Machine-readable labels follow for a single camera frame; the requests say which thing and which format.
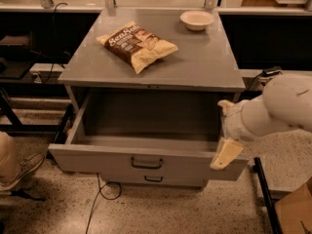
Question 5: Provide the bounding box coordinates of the person's leg and shoe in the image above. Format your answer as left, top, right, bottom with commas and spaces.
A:
0, 132, 44, 191

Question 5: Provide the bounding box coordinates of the white bowl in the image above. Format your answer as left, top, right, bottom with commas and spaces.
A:
180, 11, 215, 31

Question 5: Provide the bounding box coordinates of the sea salt chip bag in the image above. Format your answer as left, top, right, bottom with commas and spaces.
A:
97, 21, 178, 74

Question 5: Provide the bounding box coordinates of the cardboard box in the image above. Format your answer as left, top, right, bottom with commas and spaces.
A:
275, 176, 312, 234

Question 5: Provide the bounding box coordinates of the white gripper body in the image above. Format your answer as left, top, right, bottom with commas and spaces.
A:
221, 99, 259, 141

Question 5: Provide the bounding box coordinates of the black floor cable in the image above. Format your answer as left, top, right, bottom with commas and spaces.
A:
85, 173, 123, 234

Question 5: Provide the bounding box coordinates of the grey drawer cabinet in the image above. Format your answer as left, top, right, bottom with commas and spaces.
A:
58, 7, 247, 191

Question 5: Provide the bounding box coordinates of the basket of small items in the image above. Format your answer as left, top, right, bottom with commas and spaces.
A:
62, 121, 72, 137

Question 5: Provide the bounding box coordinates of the grey top drawer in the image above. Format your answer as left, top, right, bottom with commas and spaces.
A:
50, 90, 248, 180

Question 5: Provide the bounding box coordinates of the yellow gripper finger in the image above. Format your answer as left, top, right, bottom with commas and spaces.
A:
217, 99, 234, 112
210, 137, 244, 170

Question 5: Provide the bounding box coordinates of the black power adapter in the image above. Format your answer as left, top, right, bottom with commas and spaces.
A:
262, 66, 282, 77

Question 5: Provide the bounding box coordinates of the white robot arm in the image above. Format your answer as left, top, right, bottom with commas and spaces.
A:
211, 74, 312, 170

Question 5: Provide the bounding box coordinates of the grey drawer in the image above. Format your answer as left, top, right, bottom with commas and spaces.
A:
50, 90, 248, 180
100, 174, 208, 189

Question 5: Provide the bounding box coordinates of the black metal bar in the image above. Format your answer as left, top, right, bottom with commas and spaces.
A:
253, 157, 283, 234

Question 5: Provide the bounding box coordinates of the grey bottom drawer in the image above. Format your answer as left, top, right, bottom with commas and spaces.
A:
100, 174, 208, 189

